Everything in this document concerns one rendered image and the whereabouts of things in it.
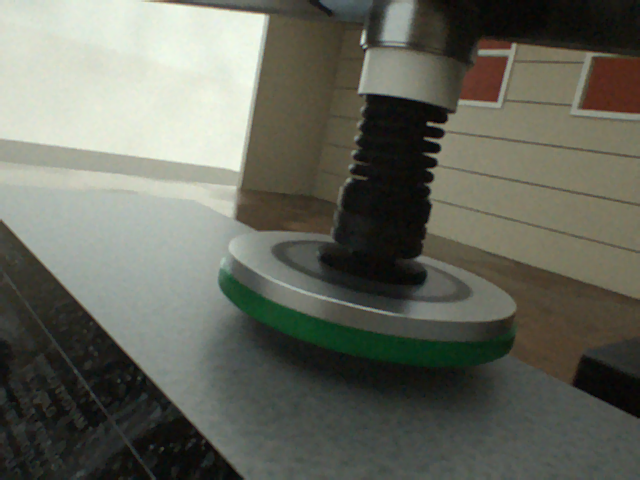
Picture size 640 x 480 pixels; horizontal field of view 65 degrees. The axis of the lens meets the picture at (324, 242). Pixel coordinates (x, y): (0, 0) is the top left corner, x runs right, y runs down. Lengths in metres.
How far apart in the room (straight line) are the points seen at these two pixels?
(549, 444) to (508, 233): 6.73
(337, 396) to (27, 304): 0.25
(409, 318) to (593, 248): 6.37
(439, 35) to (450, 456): 0.24
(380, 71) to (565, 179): 6.47
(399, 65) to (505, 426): 0.23
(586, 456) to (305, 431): 0.16
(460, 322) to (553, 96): 6.78
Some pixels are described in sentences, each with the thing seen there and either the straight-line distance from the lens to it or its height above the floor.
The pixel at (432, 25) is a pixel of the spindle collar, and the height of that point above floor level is 1.05.
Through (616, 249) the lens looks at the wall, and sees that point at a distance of 6.56.
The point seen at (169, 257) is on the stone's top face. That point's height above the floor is 0.82.
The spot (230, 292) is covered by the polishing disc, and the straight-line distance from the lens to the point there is 0.33.
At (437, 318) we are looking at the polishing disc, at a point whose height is 0.88.
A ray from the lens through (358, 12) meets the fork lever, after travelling 0.46.
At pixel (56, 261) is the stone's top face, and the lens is 0.48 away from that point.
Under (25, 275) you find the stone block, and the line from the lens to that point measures 0.48.
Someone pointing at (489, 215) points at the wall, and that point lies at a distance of 7.17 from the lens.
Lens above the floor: 0.96
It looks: 11 degrees down
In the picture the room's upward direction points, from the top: 11 degrees clockwise
